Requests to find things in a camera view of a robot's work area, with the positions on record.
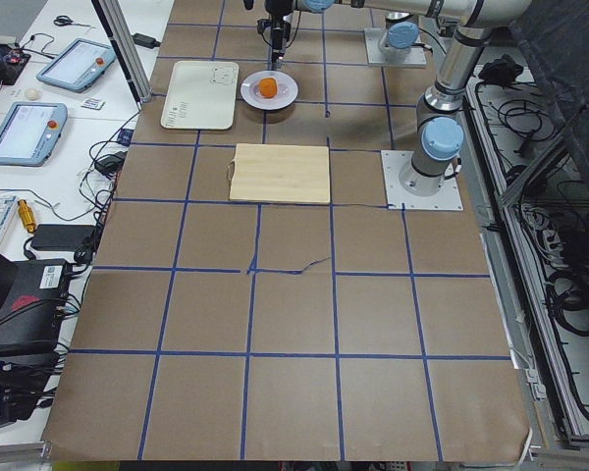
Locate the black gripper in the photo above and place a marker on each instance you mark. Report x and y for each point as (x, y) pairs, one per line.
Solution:
(279, 26)

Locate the orange fruit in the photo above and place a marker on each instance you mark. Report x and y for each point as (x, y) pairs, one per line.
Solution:
(268, 87)

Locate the white round plate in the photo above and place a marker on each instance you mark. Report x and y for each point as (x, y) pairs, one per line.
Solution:
(288, 91)

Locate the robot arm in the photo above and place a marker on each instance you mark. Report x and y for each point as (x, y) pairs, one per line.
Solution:
(440, 136)
(399, 34)

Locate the cream bear tray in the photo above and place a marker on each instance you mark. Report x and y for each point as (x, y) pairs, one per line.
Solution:
(201, 96)

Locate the wooden cutting board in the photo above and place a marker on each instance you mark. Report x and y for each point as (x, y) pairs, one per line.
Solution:
(281, 173)

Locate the black power adapter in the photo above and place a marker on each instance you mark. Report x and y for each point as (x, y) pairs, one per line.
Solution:
(145, 41)

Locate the small printed card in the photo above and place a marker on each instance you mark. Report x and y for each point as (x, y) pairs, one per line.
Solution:
(93, 104)

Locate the upper teach pendant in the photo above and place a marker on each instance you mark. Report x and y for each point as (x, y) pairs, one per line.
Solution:
(79, 66)

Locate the teach pendant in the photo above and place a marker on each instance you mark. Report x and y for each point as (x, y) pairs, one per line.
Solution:
(79, 66)
(30, 131)

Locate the black scissors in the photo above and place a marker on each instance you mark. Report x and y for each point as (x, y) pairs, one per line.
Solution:
(65, 20)

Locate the small white ball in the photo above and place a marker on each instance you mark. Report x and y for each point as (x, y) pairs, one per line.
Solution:
(32, 94)

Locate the lower teach pendant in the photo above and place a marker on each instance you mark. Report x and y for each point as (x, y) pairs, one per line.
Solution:
(30, 131)

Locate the black power brick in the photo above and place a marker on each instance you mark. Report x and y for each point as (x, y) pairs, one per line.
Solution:
(58, 237)

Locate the yellow brass tool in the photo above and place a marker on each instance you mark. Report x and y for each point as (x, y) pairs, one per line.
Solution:
(26, 216)

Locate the black computer box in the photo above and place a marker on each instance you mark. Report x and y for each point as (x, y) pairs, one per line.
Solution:
(30, 318)

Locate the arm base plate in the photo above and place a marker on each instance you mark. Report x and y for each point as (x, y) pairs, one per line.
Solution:
(414, 58)
(407, 190)

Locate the aluminium frame post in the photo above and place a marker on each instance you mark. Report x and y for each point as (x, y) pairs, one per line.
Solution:
(109, 13)

